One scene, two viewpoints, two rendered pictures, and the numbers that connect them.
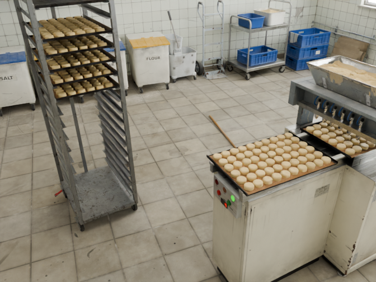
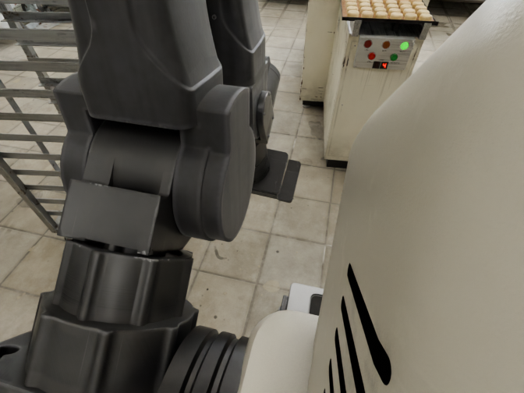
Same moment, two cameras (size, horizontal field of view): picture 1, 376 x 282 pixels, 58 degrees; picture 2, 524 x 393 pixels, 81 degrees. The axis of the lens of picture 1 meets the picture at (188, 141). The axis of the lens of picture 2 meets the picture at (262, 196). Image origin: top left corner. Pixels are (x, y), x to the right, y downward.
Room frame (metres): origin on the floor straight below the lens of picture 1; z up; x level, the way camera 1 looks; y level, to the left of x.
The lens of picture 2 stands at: (1.11, 1.31, 1.38)
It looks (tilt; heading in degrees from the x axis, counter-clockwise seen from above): 48 degrees down; 304
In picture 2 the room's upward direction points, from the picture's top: straight up
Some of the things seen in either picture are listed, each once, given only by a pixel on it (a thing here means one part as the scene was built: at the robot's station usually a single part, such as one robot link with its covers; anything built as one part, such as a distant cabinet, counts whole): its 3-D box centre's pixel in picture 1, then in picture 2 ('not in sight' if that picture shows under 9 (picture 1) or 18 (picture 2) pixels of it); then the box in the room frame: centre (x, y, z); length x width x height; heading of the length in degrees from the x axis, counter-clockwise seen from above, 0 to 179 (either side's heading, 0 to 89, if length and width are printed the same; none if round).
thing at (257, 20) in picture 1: (250, 20); not in sight; (5.58, -1.03, 0.87); 0.40 x 0.30 x 0.16; 24
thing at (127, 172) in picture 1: (114, 155); not in sight; (2.43, 0.62, 0.42); 0.64 x 0.03 x 0.03; 30
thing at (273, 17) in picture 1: (268, 16); not in sight; (5.77, -1.36, 0.89); 0.44 x 0.36 x 0.20; 29
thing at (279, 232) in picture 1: (273, 217); (359, 80); (1.62, -0.53, 0.45); 0.70 x 0.34 x 0.90; 117
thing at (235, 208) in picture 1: (226, 194); (383, 52); (1.46, -0.21, 0.77); 0.24 x 0.04 x 0.14; 27
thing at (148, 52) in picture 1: (148, 62); not in sight; (5.14, 0.57, 0.38); 0.64 x 0.54 x 0.77; 18
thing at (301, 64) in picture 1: (304, 60); not in sight; (5.96, -2.11, 0.10); 0.60 x 0.40 x 0.20; 108
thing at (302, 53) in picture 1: (306, 48); not in sight; (5.96, -2.11, 0.30); 0.60 x 0.40 x 0.20; 111
